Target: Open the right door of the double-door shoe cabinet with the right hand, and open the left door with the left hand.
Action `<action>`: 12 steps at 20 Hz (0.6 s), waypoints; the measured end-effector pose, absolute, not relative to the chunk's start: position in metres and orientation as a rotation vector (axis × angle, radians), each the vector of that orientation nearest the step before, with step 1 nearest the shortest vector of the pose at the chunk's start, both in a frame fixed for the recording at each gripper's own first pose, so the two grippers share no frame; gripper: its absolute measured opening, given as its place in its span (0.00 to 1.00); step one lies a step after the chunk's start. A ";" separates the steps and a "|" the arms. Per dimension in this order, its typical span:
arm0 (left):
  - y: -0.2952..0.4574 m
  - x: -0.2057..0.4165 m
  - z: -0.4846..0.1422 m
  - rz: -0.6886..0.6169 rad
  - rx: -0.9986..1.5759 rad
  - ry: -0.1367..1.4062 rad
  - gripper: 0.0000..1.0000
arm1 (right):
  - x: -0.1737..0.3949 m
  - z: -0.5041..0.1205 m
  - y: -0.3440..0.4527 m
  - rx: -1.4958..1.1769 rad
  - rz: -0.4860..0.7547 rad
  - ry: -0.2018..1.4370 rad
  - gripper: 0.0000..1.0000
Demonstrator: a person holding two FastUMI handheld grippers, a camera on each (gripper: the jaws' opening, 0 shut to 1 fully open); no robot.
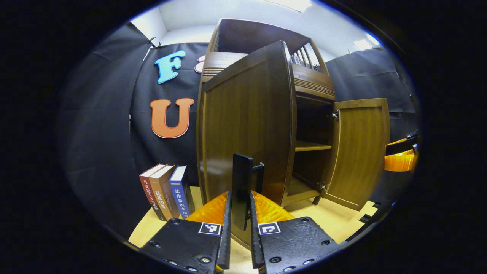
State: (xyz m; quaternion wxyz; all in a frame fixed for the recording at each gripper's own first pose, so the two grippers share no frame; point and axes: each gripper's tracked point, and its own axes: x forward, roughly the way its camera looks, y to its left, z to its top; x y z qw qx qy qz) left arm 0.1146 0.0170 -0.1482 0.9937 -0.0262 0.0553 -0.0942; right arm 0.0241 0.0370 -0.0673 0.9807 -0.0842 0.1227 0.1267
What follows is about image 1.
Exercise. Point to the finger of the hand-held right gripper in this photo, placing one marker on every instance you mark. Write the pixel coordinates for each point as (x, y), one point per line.
(399, 161)
(401, 146)

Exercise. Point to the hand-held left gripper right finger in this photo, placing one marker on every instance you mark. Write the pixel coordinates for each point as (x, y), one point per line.
(255, 247)

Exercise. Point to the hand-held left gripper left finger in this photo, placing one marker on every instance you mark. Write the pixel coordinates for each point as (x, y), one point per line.
(225, 247)

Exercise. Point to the wooden shoe cabinet door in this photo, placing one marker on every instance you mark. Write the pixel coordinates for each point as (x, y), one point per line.
(243, 125)
(359, 152)

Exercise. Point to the wooden double-door shoe cabinet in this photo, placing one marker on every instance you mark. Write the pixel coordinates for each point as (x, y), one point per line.
(251, 34)

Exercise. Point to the wooden cabinet drawer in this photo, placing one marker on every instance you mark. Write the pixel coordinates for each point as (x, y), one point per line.
(312, 82)

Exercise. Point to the blue book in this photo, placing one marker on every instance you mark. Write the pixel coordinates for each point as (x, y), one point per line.
(182, 194)

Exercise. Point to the brown book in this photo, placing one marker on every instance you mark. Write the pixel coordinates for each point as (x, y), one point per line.
(164, 192)

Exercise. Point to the wooden inner shelf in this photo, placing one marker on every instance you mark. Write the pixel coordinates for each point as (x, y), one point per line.
(312, 146)

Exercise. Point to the red-brown book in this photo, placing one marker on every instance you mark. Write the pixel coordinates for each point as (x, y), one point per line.
(149, 192)

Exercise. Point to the small ceiling light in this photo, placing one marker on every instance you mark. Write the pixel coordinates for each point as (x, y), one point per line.
(365, 42)

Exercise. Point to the black backdrop cloth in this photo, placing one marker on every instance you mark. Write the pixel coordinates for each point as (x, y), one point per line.
(102, 133)

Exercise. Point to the large ceiling light panel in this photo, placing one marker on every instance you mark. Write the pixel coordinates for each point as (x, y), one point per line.
(293, 4)

